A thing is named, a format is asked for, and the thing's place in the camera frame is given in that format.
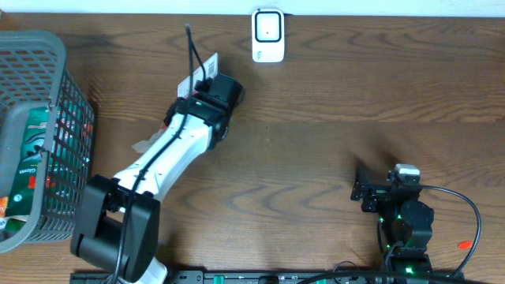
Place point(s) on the white barcode scanner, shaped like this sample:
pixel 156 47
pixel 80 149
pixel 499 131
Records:
pixel 268 35

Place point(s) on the orange tissue pack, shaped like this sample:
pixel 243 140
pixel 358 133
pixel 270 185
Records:
pixel 3 206

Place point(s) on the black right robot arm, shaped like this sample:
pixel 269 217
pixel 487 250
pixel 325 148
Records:
pixel 405 223

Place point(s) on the red dustpan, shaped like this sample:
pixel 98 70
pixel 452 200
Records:
pixel 208 71

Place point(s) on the green grip gloves package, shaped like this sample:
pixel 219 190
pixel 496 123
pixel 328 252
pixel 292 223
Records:
pixel 24 183

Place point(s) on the grey plastic basket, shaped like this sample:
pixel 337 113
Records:
pixel 34 74

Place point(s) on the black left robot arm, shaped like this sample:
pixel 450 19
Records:
pixel 117 225

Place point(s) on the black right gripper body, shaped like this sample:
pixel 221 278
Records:
pixel 371 191

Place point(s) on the red sticker on table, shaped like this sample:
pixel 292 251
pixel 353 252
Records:
pixel 465 245

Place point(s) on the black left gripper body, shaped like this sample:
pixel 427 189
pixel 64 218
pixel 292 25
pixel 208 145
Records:
pixel 198 87

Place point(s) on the black mounting rail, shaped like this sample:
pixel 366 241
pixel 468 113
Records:
pixel 345 277

